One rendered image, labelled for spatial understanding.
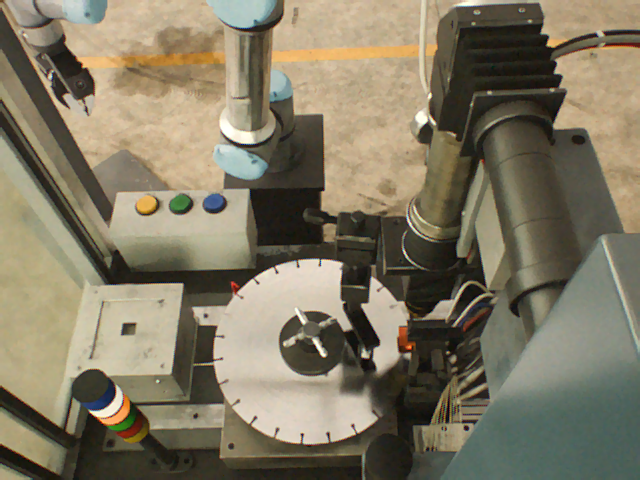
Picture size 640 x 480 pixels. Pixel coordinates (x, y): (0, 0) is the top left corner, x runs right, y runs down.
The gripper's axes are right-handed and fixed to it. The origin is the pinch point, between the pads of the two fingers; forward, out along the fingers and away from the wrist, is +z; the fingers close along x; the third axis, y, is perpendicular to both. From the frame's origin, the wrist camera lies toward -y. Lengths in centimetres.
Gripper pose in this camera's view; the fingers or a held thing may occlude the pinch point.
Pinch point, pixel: (87, 114)
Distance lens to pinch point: 148.4
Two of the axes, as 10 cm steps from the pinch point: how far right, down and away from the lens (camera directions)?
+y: -6.5, -6.2, 4.3
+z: 0.3, 5.4, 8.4
